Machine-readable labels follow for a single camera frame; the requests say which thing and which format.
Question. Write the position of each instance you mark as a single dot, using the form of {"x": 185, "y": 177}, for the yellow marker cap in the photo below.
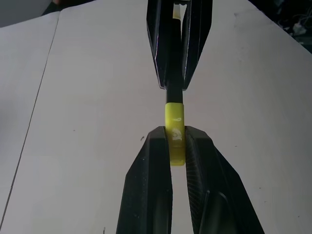
{"x": 174, "y": 114}

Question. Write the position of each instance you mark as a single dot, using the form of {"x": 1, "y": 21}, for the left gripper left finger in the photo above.
{"x": 146, "y": 185}

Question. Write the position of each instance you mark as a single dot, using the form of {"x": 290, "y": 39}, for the black marker body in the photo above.
{"x": 174, "y": 73}

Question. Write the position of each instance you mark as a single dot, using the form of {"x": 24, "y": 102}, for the pale crumpled background object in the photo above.
{"x": 299, "y": 28}

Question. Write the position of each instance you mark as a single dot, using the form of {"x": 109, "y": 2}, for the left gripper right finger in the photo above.
{"x": 214, "y": 195}

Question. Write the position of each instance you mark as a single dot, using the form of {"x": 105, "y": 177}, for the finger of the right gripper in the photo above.
{"x": 196, "y": 36}
{"x": 159, "y": 36}

